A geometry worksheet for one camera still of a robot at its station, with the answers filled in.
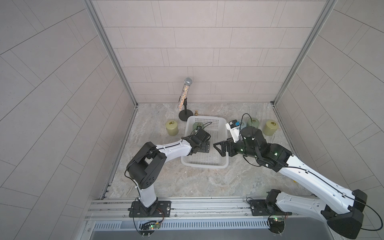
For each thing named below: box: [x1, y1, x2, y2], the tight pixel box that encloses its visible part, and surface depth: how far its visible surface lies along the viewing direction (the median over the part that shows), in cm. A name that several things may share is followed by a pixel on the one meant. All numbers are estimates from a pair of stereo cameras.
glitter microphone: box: [177, 77, 193, 111], surface depth 93 cm
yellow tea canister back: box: [263, 120, 279, 136], surface depth 96 cm
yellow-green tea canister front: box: [166, 120, 179, 136], surface depth 96 cm
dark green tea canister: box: [247, 117, 260, 129], surface depth 98 cm
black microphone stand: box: [178, 97, 194, 122], surface depth 110 cm
